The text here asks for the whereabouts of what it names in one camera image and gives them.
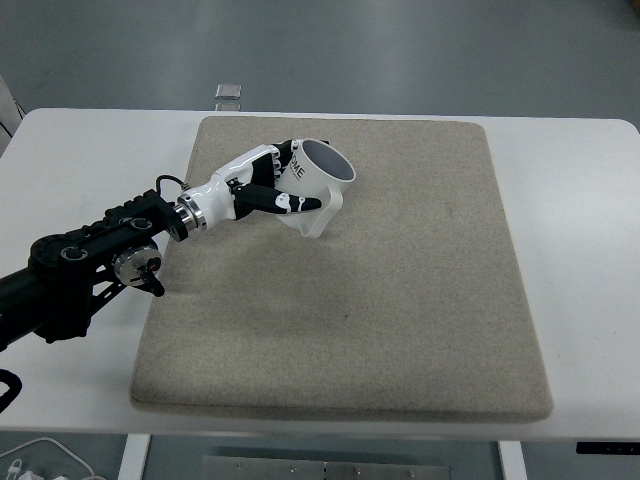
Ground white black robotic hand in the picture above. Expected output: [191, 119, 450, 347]
[174, 140, 322, 232]

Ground white HOME mug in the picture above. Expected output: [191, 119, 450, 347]
[275, 138, 356, 238]

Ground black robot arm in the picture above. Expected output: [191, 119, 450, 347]
[1, 187, 188, 348]

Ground silver floor socket plate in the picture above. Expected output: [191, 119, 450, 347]
[215, 83, 242, 100]

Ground beige felt mat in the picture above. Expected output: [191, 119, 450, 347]
[130, 116, 553, 422]

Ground white object at left edge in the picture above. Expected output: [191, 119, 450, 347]
[0, 77, 25, 155]

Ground white table leg left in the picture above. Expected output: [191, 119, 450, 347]
[117, 434, 151, 480]

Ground white table leg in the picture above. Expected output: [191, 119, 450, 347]
[498, 441, 528, 480]
[117, 434, 151, 480]

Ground white table leg right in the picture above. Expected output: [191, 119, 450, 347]
[498, 441, 528, 480]

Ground black table control panel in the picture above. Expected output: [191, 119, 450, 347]
[576, 442, 640, 456]

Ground white cable on floor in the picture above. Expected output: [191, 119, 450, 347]
[0, 436, 97, 480]

